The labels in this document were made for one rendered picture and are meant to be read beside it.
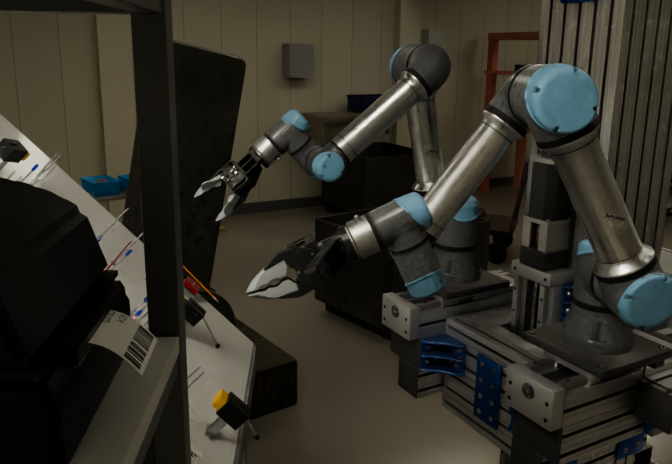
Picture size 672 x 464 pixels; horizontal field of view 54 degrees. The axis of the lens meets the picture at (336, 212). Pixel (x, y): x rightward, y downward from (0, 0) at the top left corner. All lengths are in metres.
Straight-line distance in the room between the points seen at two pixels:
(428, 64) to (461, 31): 7.15
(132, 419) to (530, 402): 1.02
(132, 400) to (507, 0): 8.96
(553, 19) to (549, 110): 0.62
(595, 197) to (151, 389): 0.88
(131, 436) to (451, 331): 1.35
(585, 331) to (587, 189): 0.37
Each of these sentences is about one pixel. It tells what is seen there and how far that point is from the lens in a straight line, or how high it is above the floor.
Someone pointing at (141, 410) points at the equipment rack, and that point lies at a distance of 0.63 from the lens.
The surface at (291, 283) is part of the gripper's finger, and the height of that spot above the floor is 1.36.
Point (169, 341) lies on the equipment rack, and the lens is 0.75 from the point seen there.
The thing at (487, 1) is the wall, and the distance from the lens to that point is 9.17.
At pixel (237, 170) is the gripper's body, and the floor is 1.47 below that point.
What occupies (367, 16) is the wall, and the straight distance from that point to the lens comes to 8.06.
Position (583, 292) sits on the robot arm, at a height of 1.28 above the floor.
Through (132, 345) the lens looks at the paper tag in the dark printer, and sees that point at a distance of 0.59.
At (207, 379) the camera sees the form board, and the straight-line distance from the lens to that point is 1.76.
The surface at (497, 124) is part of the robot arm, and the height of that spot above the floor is 1.64.
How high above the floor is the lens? 1.77
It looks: 13 degrees down
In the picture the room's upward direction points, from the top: 1 degrees clockwise
